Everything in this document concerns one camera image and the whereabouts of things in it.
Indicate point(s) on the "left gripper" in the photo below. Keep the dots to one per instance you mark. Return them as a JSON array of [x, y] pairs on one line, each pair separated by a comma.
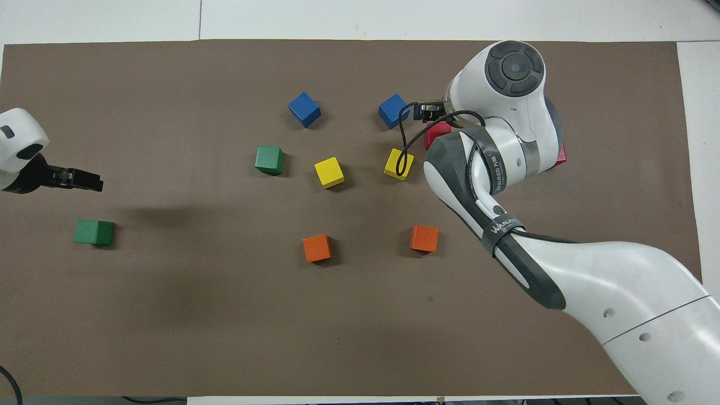
[[19, 140]]

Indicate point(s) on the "red wooden block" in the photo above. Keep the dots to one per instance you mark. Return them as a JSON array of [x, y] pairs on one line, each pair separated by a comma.
[[561, 157], [436, 136]]

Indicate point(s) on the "green wooden block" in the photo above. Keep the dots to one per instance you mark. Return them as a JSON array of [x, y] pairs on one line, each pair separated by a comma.
[[269, 160], [93, 232]]

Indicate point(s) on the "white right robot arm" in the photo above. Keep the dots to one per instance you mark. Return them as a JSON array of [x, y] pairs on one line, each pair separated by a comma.
[[619, 281]]

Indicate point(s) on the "blue wooden block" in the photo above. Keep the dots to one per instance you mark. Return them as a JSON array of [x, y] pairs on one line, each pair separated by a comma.
[[304, 109], [394, 111]]

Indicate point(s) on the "yellow wooden block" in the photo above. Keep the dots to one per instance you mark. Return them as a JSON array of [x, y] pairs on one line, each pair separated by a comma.
[[329, 172], [390, 167]]

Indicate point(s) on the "orange wooden block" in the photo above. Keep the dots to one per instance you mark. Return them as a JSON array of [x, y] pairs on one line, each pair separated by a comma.
[[316, 248], [424, 238]]

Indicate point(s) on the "brown table mat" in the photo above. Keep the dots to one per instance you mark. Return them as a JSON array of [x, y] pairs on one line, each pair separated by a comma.
[[360, 337]]

